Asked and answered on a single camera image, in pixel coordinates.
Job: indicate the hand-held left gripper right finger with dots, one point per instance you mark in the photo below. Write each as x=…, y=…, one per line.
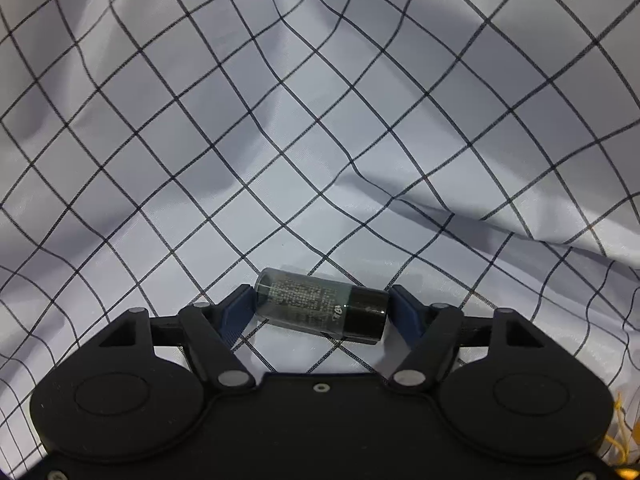
x=405, y=308

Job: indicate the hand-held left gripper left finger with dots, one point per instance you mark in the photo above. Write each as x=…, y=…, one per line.
x=235, y=311

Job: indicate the grey cylinder bottle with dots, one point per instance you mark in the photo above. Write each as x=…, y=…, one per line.
x=310, y=302

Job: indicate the white checked bed sheet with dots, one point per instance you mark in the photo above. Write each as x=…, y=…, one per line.
x=300, y=110

